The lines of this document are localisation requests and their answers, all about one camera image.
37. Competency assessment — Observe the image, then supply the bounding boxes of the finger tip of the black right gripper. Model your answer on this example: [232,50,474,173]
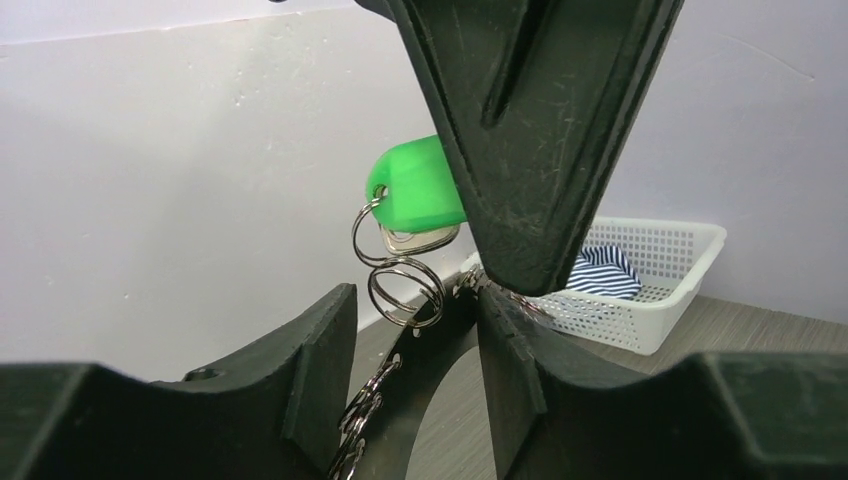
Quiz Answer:
[363,0,682,297]

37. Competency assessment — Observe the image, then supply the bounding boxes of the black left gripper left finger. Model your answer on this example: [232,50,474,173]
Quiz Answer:
[1,284,357,479]

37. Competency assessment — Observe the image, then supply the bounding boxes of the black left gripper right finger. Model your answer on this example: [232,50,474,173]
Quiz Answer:
[476,288,847,479]

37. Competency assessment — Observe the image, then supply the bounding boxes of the green key tag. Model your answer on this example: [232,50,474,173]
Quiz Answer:
[365,135,466,255]

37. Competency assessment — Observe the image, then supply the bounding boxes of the white plastic basket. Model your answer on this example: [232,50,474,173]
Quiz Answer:
[513,216,727,355]

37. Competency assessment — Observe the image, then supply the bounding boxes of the blue striped shirt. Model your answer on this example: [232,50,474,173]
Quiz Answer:
[566,245,643,300]

